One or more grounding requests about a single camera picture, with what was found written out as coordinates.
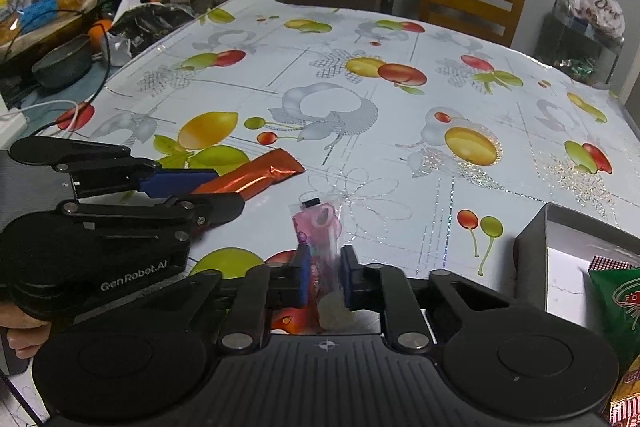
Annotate black foil bag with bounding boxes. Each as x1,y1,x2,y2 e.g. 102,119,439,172
107,4,193,58

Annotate person's left hand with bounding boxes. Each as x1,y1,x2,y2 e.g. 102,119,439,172
0,302,51,359

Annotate metal storage cart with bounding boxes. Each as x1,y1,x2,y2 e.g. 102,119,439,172
537,0,626,85

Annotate grey bowl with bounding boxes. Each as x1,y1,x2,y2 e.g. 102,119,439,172
31,34,93,88

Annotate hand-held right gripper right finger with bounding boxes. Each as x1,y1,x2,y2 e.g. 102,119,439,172
341,245,506,353

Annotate white cable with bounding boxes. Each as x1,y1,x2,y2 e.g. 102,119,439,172
0,99,81,130

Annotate crumpled white plastic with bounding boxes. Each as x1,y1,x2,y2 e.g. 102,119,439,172
102,32,133,65

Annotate green orange snack bag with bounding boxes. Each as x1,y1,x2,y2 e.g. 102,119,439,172
587,257,640,427

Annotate green foil candy bag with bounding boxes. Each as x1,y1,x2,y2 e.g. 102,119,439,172
555,56,596,80

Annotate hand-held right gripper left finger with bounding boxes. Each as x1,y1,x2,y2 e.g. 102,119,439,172
150,246,312,352

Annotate orange foil stick wrapper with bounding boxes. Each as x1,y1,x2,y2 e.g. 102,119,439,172
190,149,306,202

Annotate orange fruit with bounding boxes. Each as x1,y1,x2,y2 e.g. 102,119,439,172
89,19,113,48

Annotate grey cardboard box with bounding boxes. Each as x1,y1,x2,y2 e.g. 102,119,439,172
514,202,640,333

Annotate white plastic bag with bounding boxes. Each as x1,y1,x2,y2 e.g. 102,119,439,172
572,0,626,40

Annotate pink clear candy packet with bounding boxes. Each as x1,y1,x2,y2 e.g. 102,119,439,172
291,197,358,333

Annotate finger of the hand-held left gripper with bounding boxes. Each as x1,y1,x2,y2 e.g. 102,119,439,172
10,138,220,200
57,193,246,238

